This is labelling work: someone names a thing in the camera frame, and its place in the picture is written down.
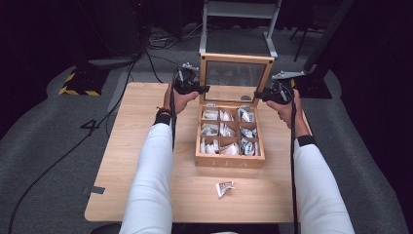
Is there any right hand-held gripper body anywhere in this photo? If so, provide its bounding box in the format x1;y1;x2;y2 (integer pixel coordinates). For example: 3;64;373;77
263;70;307;106

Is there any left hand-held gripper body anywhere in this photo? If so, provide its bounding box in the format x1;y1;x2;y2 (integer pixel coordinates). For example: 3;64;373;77
172;62;202;97

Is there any wooden glass-paned box lid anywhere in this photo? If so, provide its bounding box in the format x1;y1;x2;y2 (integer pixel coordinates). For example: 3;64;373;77
198;52;276;107

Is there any wooden compartment box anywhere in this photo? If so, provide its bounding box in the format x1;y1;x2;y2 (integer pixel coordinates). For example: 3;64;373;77
194;102;266;170

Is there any person's left hand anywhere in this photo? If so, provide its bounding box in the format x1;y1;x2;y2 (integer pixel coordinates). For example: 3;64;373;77
163;83;200;115

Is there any person's right hand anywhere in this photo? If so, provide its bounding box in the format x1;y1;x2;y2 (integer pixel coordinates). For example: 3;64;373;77
266;90;312;138

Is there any dark slanted stand with base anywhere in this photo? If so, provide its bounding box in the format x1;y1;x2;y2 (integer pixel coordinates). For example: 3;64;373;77
292;0;356;99

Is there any group of white sachets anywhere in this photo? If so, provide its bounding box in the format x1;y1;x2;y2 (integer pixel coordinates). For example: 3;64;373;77
200;104;261;157

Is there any black tripod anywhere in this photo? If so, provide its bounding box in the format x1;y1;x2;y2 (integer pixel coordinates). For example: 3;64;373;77
289;22;326;63

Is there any white metal stand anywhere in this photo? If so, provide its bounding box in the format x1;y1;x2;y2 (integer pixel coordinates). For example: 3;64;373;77
198;0;283;59

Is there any crumpled white sachet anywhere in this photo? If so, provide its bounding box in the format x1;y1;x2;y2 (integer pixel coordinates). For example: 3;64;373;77
215;180;237;199

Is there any black stand with striped base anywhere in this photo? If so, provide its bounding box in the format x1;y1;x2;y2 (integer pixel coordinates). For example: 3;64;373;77
58;0;151;98

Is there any grey tape piece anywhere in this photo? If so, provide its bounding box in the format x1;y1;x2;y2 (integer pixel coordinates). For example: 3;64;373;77
82;185;106;196

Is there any bundle of floor cables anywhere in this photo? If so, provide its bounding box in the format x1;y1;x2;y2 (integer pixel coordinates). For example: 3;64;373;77
144;23;204;52

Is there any left hand-held gripper black cable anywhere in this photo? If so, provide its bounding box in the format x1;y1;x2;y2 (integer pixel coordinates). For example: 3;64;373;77
169;87;177;151

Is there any hand-held gripper black cable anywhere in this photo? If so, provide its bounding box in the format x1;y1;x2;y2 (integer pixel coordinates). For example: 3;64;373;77
169;87;177;151
289;92;300;234

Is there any right hand-held gripper black cable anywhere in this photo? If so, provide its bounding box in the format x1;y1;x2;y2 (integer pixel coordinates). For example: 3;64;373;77
289;92;300;234

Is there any long black floor cable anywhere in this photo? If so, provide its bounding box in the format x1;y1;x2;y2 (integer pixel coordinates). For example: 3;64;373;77
7;48;154;234

